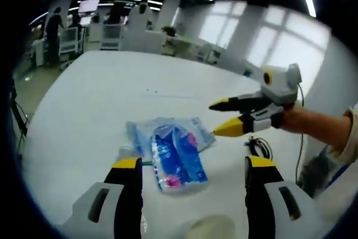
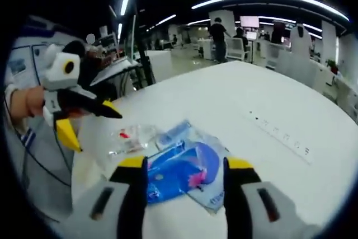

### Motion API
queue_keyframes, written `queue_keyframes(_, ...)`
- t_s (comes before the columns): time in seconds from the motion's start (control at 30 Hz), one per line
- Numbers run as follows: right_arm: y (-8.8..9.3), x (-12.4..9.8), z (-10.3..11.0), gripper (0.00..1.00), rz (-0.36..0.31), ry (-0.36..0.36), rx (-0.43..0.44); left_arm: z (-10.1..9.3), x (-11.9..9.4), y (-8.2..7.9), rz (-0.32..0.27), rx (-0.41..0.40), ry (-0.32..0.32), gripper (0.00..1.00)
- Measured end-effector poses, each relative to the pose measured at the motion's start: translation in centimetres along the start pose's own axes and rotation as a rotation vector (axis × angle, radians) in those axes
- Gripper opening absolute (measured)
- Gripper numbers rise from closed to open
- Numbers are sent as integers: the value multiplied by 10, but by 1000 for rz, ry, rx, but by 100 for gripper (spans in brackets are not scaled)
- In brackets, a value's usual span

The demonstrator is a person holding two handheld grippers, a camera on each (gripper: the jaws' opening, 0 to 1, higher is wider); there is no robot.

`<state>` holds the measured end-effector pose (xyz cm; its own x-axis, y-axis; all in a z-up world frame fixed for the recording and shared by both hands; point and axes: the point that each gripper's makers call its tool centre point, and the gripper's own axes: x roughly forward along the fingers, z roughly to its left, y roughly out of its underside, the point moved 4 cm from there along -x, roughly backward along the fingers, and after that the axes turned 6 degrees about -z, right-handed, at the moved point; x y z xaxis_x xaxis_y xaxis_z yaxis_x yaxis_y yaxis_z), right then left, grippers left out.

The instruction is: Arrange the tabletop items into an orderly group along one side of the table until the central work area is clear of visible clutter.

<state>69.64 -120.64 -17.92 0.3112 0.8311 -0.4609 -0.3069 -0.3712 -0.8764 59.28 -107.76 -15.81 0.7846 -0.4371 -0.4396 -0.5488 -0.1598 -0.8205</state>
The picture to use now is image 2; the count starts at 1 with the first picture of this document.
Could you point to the white mesh office chair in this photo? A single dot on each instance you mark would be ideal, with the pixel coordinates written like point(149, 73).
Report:
point(235, 48)

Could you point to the white rounded kiosk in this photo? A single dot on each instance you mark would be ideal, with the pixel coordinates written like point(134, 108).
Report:
point(300, 40)

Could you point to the potted plant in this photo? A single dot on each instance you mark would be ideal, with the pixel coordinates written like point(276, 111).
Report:
point(332, 66)

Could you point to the small lit monitor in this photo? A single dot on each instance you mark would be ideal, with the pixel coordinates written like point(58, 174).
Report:
point(250, 36)

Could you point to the clear plastic bottle red label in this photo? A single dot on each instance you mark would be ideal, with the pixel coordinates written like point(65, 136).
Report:
point(131, 138)

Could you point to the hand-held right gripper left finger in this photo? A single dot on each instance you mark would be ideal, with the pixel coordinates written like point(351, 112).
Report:
point(112, 211)

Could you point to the person's left hand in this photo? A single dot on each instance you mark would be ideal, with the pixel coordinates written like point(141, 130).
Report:
point(35, 102)

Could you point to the pale blue packet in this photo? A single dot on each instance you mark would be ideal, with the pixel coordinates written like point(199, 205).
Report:
point(173, 134)

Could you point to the white office desk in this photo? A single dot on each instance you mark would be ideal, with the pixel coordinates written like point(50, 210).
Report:
point(296, 65)

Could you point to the blue plastic package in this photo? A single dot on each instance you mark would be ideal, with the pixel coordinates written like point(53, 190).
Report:
point(179, 177)

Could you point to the table socket strip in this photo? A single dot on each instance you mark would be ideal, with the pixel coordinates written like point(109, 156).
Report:
point(282, 138)

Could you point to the black tripod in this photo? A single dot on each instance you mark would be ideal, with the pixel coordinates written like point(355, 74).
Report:
point(146, 68)

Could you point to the ceiling light strip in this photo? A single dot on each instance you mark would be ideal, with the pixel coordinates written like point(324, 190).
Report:
point(125, 1)

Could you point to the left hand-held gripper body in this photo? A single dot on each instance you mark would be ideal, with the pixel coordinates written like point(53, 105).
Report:
point(60, 74)

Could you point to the white table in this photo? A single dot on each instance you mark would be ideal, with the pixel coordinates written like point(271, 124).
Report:
point(237, 96)

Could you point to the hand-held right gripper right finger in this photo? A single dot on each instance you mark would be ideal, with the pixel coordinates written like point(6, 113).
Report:
point(251, 211)

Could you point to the white blue notice board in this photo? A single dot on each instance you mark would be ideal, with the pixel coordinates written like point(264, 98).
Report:
point(25, 54)

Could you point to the pink lit monitor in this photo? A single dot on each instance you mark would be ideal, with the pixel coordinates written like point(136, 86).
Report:
point(249, 22)

